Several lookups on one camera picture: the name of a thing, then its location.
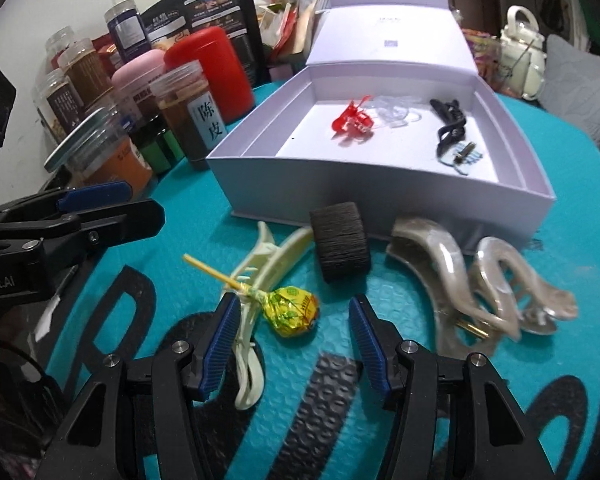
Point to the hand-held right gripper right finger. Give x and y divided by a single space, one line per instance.
367 345

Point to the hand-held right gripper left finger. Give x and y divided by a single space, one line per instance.
220 350

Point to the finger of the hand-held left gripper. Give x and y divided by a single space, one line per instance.
125 220
95 195

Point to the yellow green lollipop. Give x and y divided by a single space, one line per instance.
290 312

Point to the black velvet hair roll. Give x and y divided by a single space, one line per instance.
340 245

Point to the cream hair claw clip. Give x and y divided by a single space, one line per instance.
275 260

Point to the translucent beige curved hair clip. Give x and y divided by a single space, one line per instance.
430 250

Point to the pale lavender gift box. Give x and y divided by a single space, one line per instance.
380 200

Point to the translucent beige wavy hair claw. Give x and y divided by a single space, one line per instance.
500 280

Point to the small pale blue hair clip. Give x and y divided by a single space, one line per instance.
455 162

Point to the red flower hair clip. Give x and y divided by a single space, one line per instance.
352 120

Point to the clear plastic hair clip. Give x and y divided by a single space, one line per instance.
395 112

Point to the jar with white square lid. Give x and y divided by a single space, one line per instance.
115 175

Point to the teal bubble mat black letters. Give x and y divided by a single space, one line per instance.
380 285

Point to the clear jar of beans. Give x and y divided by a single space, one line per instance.
62 105

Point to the dark green jar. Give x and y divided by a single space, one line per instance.
157 152

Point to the clear jar brown grains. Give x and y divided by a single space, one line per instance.
87 75

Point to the clear jar red label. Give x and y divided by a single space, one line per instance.
62 42

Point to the spice jar translucent lid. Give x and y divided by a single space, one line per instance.
180 120

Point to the pink bottle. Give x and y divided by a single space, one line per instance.
140 75

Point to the red carton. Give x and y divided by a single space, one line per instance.
105 47

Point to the dark blue label jar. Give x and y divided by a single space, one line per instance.
127 30

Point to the red canister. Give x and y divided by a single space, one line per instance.
215 60

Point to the black printed pouch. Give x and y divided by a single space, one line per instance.
215 0

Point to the red snack packet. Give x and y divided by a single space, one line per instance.
290 35

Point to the snack tub red print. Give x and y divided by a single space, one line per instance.
485 55

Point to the white teapot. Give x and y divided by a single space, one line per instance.
522 70

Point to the grey leaf chair cover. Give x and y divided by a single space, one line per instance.
580 90

